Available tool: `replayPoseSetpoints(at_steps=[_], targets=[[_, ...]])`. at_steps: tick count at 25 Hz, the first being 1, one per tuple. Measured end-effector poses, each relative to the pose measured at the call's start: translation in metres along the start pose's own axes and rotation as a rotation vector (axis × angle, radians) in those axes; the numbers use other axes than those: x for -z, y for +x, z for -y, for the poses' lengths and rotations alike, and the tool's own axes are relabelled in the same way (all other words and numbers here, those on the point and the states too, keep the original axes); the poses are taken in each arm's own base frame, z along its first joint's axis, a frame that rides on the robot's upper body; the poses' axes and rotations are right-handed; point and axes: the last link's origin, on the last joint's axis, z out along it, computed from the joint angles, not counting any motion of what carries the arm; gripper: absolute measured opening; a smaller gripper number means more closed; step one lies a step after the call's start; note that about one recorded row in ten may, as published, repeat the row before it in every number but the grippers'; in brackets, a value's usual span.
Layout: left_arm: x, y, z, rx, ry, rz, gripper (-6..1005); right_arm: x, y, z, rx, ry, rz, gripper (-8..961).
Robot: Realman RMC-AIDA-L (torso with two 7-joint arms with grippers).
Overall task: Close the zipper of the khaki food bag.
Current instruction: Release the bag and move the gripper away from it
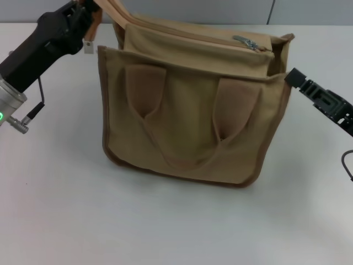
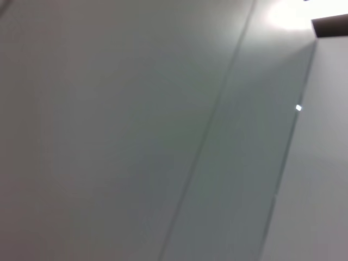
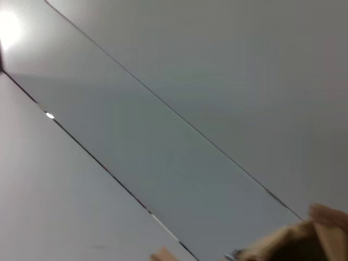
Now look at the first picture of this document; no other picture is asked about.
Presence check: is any silver metal zipper pull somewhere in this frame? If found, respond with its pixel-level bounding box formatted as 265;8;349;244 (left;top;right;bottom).
233;35;259;51

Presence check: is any wrist cable with connector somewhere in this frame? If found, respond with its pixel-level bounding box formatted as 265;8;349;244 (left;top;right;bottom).
341;150;353;183
7;76;47;135

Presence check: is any left wrist cable with connector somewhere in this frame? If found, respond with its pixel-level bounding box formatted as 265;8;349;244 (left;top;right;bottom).
7;76;47;135

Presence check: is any right wrist cable with connector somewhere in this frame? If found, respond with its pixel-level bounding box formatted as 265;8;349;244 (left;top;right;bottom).
341;150;353;183

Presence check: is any khaki canvas food bag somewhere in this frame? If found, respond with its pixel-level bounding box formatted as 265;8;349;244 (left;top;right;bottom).
82;0;295;191

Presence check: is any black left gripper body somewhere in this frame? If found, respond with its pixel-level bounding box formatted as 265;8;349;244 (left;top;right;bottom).
0;0;92;92

